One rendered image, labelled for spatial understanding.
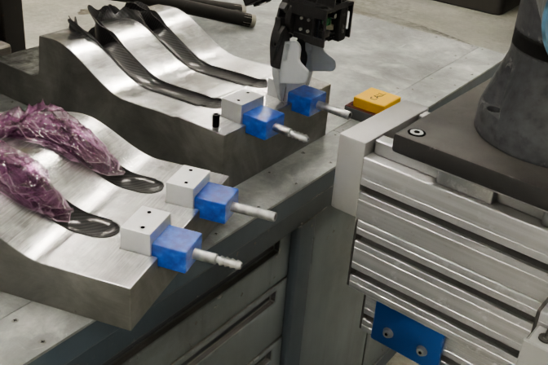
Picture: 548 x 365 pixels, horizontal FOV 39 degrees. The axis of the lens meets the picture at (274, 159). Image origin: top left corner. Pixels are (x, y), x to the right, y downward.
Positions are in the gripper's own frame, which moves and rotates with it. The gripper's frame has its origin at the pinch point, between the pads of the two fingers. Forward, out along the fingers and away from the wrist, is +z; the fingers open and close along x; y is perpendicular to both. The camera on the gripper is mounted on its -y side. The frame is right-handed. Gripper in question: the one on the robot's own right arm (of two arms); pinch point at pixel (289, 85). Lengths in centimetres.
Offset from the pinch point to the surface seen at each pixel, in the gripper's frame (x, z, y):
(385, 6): 339, 90, -159
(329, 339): 18, 58, 3
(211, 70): 1.1, 2.5, -16.2
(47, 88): -17.6, 5.7, -34.0
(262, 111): -10.4, 0.0, 2.7
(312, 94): -0.2, 0.0, 4.2
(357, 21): 66, 10, -26
